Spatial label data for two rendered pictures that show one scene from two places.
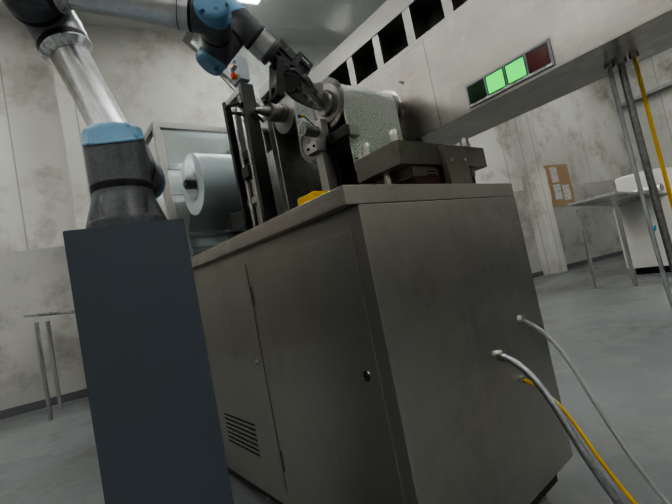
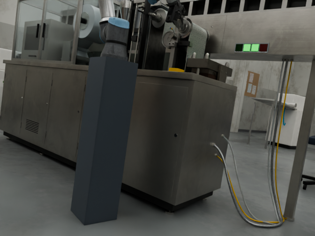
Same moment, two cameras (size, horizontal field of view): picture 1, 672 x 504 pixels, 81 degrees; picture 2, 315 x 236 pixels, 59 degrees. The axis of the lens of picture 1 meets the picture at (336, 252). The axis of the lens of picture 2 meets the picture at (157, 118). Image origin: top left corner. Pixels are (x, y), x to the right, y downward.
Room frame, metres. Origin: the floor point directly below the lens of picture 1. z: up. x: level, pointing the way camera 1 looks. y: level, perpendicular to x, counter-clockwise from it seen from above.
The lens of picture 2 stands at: (-0.78, 0.49, 0.73)
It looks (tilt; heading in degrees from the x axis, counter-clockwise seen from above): 4 degrees down; 347
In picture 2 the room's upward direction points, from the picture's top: 8 degrees clockwise
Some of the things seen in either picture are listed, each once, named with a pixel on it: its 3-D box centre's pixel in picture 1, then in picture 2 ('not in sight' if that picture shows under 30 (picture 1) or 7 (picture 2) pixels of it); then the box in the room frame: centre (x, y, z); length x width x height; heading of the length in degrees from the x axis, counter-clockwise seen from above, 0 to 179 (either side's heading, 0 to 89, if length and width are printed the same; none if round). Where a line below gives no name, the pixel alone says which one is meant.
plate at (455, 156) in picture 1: (456, 165); (222, 73); (1.07, -0.37, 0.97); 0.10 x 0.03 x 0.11; 129
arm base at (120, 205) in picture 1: (125, 210); (115, 51); (0.81, 0.41, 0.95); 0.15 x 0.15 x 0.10
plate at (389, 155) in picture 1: (424, 164); (210, 68); (1.14, -0.30, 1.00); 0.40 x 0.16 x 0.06; 129
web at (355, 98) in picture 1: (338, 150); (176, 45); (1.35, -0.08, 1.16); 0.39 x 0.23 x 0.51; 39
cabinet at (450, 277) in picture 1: (254, 354); (92, 119); (1.94, 0.49, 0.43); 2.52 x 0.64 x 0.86; 39
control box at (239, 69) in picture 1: (238, 71); not in sight; (1.62, 0.26, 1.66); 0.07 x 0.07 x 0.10; 41
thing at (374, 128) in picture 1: (378, 141); (196, 50); (1.20, -0.19, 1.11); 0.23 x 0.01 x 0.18; 129
